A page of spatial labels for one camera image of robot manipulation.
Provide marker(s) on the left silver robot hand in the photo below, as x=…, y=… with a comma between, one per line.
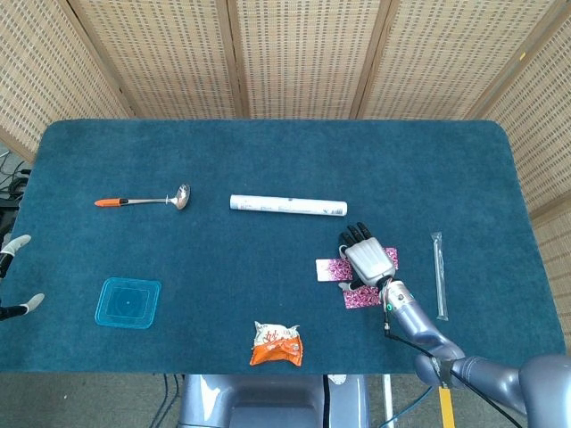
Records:
x=18, y=243

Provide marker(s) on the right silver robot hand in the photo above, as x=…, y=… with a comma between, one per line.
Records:
x=368, y=260

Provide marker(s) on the pink patterned card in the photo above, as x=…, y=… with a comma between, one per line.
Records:
x=392, y=257
x=361, y=298
x=330, y=269

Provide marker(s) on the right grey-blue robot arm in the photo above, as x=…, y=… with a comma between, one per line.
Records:
x=415, y=321

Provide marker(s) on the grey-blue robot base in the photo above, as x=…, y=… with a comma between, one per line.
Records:
x=267, y=401

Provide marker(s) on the black equipment box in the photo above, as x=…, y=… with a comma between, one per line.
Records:
x=6, y=218

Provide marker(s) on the clear plastic wrapped straw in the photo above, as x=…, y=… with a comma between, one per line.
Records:
x=441, y=285

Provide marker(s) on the white printed paper roll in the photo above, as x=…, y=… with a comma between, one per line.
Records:
x=290, y=206

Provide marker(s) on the blue translucent plastic lid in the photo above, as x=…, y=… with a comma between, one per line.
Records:
x=129, y=303

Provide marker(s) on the orange and white snack bag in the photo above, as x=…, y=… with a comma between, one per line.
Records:
x=276, y=350

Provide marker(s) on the white metal pole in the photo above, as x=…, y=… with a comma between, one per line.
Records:
x=387, y=401

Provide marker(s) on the teal carpet table cover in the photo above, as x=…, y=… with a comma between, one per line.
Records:
x=267, y=156

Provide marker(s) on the yellow floor tape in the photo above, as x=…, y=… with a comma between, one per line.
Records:
x=447, y=408

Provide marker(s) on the woven bamboo folding screen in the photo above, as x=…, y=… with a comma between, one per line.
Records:
x=303, y=53

